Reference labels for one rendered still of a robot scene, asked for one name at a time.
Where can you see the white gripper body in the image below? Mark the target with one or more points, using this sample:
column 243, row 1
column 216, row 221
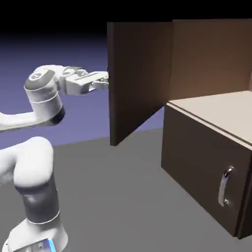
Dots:
column 80, row 84

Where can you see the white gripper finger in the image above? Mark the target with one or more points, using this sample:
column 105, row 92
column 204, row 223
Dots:
column 102, row 79
column 99, row 85

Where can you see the tall brown cabinet door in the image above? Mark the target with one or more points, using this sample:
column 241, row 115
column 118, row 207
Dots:
column 135, row 78

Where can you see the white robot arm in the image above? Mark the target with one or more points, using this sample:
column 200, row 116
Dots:
column 43, row 98

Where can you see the dark brown wooden cabinet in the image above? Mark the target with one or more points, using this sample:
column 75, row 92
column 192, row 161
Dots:
column 212, row 59

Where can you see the short brown cabinet door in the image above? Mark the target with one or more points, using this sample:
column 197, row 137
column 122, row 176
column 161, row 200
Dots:
column 196, row 157

